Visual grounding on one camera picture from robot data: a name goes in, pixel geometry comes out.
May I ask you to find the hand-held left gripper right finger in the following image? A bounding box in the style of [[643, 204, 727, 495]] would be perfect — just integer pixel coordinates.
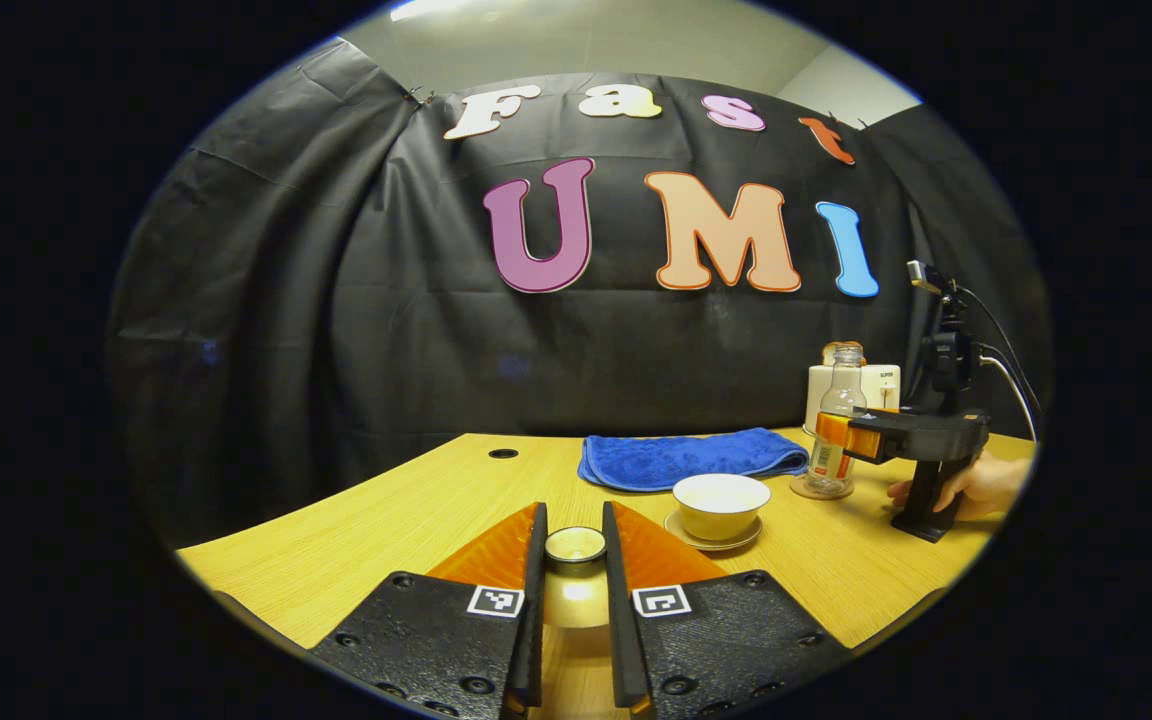
[[602, 500, 852, 719]]

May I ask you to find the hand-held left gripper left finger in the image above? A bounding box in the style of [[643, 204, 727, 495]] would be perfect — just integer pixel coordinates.
[[308, 502, 549, 720]]

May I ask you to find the clear water bottle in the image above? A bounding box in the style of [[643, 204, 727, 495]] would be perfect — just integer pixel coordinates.
[[808, 345, 869, 493]]

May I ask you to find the round cork coaster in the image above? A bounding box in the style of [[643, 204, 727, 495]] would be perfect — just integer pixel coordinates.
[[789, 474, 855, 501]]

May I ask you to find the cream teacup lid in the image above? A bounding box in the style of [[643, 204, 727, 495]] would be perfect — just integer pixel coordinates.
[[542, 526, 610, 629]]

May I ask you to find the cream teacup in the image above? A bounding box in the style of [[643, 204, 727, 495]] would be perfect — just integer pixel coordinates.
[[673, 473, 772, 542]]

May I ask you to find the white toaster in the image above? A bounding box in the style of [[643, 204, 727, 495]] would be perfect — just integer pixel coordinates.
[[804, 363, 903, 438]]

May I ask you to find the cream saucer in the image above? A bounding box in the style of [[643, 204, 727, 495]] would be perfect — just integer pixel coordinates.
[[664, 510, 764, 553]]

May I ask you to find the blue towel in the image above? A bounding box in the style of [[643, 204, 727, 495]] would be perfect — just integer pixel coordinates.
[[578, 427, 811, 493]]

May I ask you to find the black backdrop cloth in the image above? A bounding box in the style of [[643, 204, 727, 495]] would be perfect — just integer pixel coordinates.
[[106, 38, 1052, 549]]

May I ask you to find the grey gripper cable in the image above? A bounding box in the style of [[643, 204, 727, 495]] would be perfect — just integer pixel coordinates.
[[979, 354, 1040, 443]]

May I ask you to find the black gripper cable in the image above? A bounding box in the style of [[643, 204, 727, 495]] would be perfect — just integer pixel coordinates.
[[954, 286, 1045, 415]]

